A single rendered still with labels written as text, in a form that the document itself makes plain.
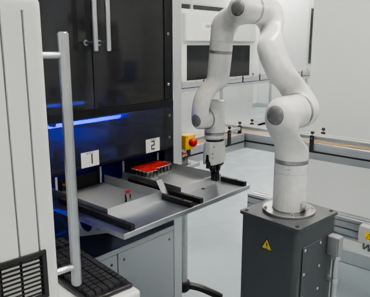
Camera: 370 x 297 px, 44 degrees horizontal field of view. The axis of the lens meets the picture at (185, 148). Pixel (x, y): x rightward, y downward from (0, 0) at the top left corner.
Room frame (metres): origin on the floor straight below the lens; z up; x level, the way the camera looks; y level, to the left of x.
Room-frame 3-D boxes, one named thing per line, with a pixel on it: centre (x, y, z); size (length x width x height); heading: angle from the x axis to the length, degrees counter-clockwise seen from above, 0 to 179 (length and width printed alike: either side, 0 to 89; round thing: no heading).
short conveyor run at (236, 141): (2.49, -0.09, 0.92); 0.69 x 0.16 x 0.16; 138
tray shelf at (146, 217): (1.75, 0.14, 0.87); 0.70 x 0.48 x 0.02; 138
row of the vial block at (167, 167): (1.96, 0.13, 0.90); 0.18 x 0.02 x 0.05; 139
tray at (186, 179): (1.90, 0.06, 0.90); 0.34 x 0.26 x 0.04; 49
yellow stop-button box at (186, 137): (2.18, 0.00, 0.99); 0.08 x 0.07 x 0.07; 48
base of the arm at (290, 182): (1.59, -0.38, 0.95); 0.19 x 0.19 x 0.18
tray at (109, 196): (1.66, 0.30, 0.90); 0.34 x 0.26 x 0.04; 48
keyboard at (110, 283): (1.24, 0.33, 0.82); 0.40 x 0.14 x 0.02; 42
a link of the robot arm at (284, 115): (1.56, -0.36, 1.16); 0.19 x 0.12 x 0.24; 136
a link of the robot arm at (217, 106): (1.84, -0.12, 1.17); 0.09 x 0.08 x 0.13; 136
